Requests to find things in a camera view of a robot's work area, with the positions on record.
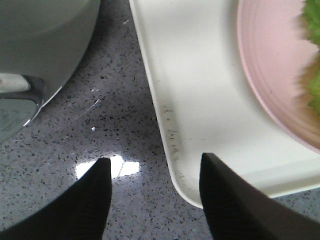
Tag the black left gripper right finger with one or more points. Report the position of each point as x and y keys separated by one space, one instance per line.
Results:
x=235 y=210

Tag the pink round plate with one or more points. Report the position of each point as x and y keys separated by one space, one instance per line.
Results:
x=274 y=56

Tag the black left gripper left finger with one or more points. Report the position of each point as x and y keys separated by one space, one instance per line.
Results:
x=80 y=213

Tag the green lettuce leaves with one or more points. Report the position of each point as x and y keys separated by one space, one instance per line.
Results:
x=310 y=22

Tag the green electric cooking pot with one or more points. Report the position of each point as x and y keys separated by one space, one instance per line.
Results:
x=41 y=44

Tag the cream bear print tray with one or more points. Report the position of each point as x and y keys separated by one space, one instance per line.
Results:
x=205 y=104

